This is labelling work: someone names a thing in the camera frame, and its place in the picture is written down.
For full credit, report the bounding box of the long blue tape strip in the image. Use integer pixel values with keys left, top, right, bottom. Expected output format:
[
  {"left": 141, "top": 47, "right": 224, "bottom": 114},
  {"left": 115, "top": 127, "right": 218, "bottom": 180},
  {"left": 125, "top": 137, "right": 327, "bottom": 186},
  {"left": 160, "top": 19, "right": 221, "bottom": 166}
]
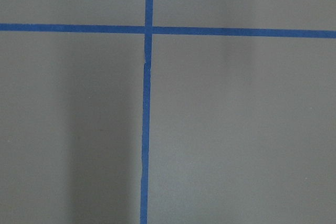
[{"left": 140, "top": 0, "right": 153, "bottom": 224}]

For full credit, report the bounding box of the crossing blue tape strip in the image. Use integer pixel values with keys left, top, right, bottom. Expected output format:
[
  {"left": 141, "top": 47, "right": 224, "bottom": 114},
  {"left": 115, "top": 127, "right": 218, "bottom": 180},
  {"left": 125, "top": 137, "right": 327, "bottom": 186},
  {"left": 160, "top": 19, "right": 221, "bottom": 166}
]
[{"left": 1, "top": 23, "right": 335, "bottom": 39}]

